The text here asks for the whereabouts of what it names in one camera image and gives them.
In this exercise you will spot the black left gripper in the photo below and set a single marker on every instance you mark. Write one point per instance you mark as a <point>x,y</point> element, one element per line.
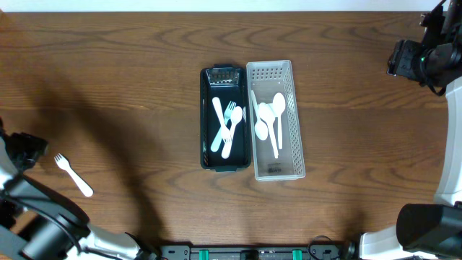
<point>27,149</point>

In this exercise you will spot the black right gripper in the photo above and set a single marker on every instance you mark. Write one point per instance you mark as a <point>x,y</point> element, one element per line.
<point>398,58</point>

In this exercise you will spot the white plastic fork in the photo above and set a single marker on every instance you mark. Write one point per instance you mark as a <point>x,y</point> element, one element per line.
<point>224,131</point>
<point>82,185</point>

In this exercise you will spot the mint green plastic utensil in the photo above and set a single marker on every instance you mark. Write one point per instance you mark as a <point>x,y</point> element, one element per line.
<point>227,115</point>

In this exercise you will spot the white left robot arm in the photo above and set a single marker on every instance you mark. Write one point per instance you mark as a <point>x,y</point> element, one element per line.
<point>40,223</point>

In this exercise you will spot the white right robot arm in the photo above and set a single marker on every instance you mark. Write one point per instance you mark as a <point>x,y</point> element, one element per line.
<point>428,231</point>

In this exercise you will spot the clear perforated plastic basket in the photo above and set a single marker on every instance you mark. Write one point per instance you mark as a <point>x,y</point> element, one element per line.
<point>266,78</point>

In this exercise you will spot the dark green plastic tray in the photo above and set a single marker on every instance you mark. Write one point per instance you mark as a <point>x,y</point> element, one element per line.
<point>228,83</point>

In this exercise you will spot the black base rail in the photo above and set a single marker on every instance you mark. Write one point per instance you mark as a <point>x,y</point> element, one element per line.
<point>323,250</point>

